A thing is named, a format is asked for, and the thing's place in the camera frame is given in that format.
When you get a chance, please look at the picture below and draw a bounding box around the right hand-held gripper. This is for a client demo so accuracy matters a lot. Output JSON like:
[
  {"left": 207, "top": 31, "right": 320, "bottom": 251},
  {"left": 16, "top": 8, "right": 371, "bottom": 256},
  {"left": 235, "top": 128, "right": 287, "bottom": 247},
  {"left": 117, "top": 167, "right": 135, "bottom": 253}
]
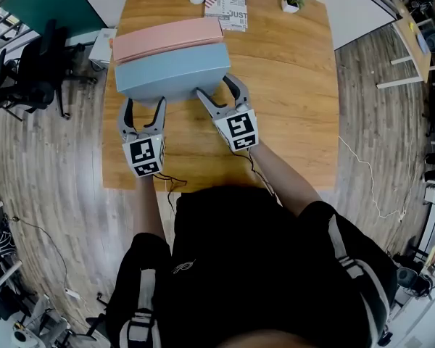
[{"left": 195, "top": 73, "right": 259, "bottom": 152}]

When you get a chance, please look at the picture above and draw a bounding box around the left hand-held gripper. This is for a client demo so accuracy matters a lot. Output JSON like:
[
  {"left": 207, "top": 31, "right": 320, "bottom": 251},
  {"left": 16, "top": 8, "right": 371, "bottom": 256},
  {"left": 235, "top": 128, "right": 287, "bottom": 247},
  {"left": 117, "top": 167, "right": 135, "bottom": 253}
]
[{"left": 117, "top": 96, "right": 167, "bottom": 179}]

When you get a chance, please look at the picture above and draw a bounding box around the blue file box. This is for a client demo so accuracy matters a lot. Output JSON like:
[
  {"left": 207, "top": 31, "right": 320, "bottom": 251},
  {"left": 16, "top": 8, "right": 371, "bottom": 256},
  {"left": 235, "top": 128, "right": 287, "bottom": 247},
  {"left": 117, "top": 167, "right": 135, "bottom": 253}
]
[{"left": 114, "top": 42, "right": 232, "bottom": 105}]

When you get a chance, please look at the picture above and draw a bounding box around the pink file box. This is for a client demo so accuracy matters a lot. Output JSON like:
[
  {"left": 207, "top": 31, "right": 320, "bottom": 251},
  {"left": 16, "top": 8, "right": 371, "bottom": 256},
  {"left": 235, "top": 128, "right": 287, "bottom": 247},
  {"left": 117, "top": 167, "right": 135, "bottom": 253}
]
[{"left": 112, "top": 17, "right": 225, "bottom": 64}]

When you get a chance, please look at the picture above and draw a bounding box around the person's right forearm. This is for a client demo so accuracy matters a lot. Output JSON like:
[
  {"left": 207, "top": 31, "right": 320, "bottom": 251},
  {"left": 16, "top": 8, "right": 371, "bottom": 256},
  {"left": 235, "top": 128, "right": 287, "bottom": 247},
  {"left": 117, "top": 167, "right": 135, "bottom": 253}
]
[{"left": 248, "top": 141, "right": 323, "bottom": 217}]

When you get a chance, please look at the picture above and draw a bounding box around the person's left forearm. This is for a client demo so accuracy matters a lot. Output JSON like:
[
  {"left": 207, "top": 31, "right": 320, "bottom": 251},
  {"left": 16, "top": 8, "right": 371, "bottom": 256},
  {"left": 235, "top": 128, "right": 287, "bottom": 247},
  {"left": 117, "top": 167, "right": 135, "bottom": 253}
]
[{"left": 133, "top": 175, "right": 167, "bottom": 242}]

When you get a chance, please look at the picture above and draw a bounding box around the white storage box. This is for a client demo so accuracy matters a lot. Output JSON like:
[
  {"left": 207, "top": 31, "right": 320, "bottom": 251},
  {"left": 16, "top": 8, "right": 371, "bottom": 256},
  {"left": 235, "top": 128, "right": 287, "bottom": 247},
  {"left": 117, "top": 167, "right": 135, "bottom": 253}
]
[{"left": 88, "top": 28, "right": 118, "bottom": 71}]

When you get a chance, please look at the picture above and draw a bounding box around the black and white printed book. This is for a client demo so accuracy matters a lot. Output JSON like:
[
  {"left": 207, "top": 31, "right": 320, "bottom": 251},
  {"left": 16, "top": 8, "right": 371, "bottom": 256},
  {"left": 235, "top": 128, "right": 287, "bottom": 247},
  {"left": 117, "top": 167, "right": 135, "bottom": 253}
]
[{"left": 204, "top": 0, "right": 248, "bottom": 33}]

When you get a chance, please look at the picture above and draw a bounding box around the black office chair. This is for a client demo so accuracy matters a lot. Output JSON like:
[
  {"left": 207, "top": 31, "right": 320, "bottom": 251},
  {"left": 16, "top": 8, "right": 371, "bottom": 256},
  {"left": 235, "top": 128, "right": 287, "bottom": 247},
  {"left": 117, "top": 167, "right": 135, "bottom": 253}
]
[
  {"left": 0, "top": 49, "right": 55, "bottom": 123},
  {"left": 17, "top": 18, "right": 99, "bottom": 119}
]

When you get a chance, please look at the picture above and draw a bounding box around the green partition panel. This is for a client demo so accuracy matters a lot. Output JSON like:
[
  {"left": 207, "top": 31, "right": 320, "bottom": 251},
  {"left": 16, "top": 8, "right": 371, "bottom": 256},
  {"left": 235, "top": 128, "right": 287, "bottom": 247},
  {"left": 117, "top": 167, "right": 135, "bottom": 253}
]
[{"left": 1, "top": 0, "right": 109, "bottom": 36}]

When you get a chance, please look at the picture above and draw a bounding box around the person's black clothing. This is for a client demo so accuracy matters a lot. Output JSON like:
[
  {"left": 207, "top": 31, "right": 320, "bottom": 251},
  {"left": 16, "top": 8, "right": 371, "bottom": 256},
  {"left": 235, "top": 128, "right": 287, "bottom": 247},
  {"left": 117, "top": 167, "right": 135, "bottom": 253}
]
[{"left": 104, "top": 185, "right": 398, "bottom": 348}]

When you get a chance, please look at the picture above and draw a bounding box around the wooden table with white legs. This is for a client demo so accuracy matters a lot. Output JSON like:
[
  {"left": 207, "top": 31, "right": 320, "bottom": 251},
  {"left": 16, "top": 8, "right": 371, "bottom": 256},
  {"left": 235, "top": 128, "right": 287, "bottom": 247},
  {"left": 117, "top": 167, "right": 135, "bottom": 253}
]
[{"left": 376, "top": 12, "right": 435, "bottom": 90}]

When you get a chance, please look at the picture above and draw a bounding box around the blue plate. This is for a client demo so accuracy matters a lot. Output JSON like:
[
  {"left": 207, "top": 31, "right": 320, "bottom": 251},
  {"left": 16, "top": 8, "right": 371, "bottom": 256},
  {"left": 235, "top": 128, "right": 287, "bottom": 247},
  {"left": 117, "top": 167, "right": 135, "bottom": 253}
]
[{"left": 416, "top": 33, "right": 431, "bottom": 56}]

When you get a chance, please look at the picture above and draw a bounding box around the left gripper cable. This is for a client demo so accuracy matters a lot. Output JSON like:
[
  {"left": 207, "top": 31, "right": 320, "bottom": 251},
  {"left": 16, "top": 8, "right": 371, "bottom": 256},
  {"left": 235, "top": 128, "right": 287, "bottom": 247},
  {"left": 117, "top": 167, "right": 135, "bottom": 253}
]
[{"left": 154, "top": 172, "right": 188, "bottom": 214}]

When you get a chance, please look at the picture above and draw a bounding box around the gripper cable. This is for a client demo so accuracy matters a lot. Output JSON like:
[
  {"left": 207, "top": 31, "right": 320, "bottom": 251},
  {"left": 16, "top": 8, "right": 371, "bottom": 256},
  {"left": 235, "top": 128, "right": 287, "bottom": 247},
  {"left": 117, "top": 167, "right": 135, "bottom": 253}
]
[
  {"left": 154, "top": 172, "right": 188, "bottom": 214},
  {"left": 244, "top": 146, "right": 282, "bottom": 204}
]

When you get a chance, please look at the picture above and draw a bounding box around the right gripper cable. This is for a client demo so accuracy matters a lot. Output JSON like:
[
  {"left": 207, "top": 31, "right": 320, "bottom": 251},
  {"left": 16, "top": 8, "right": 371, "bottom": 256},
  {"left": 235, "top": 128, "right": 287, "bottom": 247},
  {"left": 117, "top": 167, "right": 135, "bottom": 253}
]
[{"left": 244, "top": 146, "right": 282, "bottom": 204}]

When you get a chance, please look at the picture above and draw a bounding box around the white floor cable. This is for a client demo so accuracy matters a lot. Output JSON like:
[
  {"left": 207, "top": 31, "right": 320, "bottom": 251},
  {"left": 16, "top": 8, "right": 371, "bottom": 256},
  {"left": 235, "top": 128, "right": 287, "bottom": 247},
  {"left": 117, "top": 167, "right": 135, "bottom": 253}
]
[{"left": 337, "top": 135, "right": 407, "bottom": 224}]

